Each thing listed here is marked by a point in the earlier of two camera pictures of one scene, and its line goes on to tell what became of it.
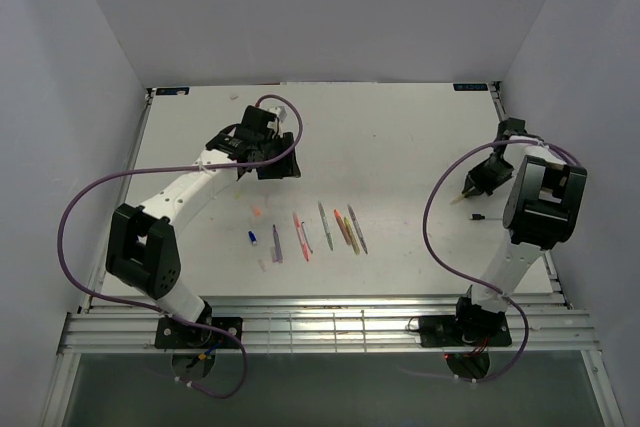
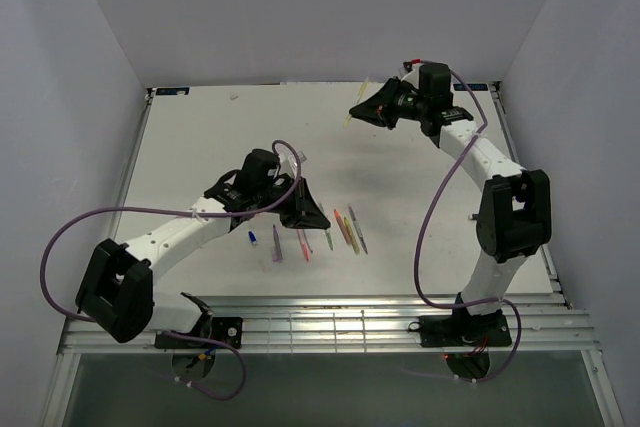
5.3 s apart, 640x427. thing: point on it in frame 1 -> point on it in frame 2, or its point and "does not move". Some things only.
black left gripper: x=286 y=167 -> x=303 y=206
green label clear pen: x=326 y=225 does not move
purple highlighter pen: x=277 y=255 does not move
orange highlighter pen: x=342 y=226 does not move
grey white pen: x=357 y=228 does not move
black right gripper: x=475 y=179 -> x=378 y=109
